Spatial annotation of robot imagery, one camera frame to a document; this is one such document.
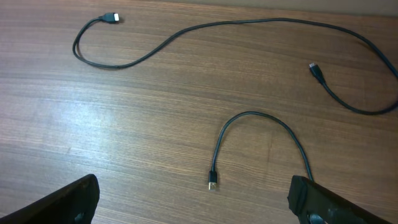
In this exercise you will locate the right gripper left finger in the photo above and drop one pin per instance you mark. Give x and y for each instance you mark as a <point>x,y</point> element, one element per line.
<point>75,203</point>

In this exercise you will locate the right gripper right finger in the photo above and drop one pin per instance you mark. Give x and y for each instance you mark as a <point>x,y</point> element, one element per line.
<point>312,203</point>

